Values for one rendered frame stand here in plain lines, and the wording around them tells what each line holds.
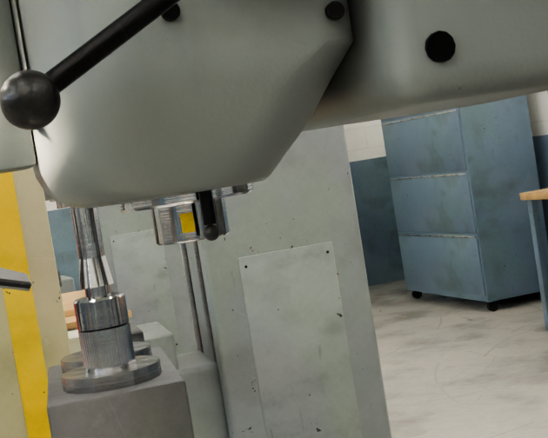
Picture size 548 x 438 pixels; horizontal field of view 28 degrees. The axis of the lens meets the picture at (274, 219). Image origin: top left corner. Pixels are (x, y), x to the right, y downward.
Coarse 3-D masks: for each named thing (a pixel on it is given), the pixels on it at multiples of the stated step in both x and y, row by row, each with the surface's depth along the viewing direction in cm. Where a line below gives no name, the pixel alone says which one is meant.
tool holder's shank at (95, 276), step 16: (80, 208) 97; (96, 208) 98; (80, 224) 97; (96, 224) 98; (80, 240) 98; (96, 240) 98; (80, 256) 98; (96, 256) 98; (80, 272) 98; (96, 272) 97; (80, 288) 98; (96, 288) 98
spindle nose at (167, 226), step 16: (160, 208) 68; (176, 208) 67; (192, 208) 67; (224, 208) 69; (160, 224) 68; (176, 224) 67; (224, 224) 69; (160, 240) 68; (176, 240) 67; (192, 240) 67
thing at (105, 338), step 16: (80, 320) 97; (96, 320) 97; (112, 320) 97; (128, 320) 99; (80, 336) 98; (96, 336) 97; (112, 336) 97; (128, 336) 98; (96, 352) 97; (112, 352) 97; (128, 352) 98; (96, 368) 97; (112, 368) 97
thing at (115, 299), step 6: (114, 294) 99; (120, 294) 98; (78, 300) 98; (84, 300) 97; (90, 300) 97; (96, 300) 97; (102, 300) 97; (108, 300) 97; (114, 300) 97; (120, 300) 98; (78, 306) 97; (84, 306) 97; (90, 306) 97; (96, 306) 97; (102, 306) 97; (108, 306) 97; (114, 306) 97; (78, 312) 97
